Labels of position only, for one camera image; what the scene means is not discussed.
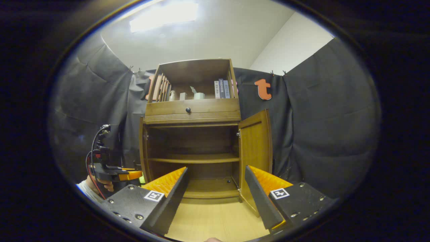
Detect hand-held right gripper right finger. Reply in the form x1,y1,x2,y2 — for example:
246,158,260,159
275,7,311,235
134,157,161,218
245,165,334,236

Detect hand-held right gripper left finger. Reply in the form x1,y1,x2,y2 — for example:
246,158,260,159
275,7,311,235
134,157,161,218
100,167,190,236

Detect wooden shoe cabinet door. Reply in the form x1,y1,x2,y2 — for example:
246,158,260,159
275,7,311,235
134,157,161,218
139,116,151,184
238,109,273,216

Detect wooden double-door shoe cabinet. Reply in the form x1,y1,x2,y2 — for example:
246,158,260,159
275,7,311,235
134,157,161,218
139,59,273,216

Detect black backdrop cloth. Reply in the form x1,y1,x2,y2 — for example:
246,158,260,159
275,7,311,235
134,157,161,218
50,33,382,199

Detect wooden drawer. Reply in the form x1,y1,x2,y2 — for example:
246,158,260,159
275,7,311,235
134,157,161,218
145,99,241,117

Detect pale green cup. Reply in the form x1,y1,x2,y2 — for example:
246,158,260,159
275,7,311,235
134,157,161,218
190,86,206,100

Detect black cable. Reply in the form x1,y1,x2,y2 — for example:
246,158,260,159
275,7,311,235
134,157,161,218
90,125,111,162

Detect red cable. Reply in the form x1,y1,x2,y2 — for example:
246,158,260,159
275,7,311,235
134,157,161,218
85,151,106,199

